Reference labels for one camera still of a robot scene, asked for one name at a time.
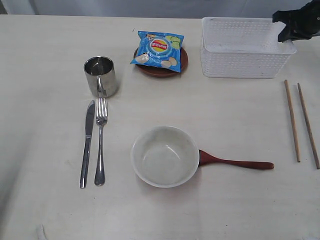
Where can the white ceramic bowl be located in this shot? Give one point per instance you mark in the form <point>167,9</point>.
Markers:
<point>165,156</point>

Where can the silver metal fork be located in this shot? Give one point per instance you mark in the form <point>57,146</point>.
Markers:
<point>101,120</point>

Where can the brown wooden plate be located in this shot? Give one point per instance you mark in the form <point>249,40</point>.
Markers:
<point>163,72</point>

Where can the white perforated plastic basket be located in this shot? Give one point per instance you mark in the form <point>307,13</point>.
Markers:
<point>241,47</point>

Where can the shiny steel cup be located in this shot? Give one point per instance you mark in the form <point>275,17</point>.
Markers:
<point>100,75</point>

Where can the brown wooden spoon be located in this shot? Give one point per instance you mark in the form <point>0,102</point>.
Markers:
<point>207,159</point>

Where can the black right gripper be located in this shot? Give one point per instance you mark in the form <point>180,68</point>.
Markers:
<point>300,24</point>

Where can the silver table knife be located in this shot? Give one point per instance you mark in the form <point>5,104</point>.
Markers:
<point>89,124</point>

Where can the brown wooden chopstick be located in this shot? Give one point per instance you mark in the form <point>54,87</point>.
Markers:
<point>308,127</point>
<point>292,119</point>

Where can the blue chips bag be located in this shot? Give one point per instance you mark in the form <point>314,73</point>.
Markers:
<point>159,50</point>

